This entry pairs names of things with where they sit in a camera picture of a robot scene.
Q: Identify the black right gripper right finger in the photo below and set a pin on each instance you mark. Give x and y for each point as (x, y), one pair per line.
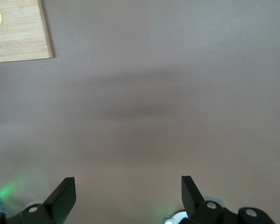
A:
(193, 205)

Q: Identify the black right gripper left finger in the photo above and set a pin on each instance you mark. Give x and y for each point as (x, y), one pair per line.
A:
(60, 205)

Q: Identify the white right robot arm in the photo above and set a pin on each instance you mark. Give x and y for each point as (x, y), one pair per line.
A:
(180, 215)

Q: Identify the bamboo cutting board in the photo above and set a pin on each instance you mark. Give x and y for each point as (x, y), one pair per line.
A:
(18, 35)

